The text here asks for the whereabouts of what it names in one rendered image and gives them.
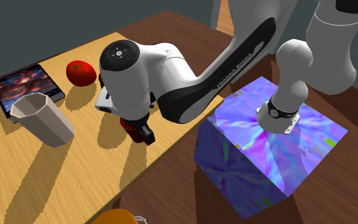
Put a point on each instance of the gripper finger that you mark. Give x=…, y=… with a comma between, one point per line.
x=149, y=136

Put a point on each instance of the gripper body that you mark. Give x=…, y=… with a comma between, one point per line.
x=138, y=121

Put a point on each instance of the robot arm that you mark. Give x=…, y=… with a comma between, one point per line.
x=135, y=83

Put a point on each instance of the dark red cylinder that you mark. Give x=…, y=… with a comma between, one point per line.
x=132, y=133

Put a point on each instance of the red tomato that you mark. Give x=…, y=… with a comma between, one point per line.
x=81, y=74

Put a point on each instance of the light wooden table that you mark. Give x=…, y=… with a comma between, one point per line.
x=73, y=176

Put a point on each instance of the orange rounded object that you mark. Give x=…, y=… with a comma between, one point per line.
x=113, y=217

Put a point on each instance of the beige faceted cup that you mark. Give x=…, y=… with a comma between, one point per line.
x=45, y=124

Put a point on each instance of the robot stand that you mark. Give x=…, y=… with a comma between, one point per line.
x=253, y=161

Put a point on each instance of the black tablet with red picture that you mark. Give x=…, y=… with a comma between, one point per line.
x=23, y=83

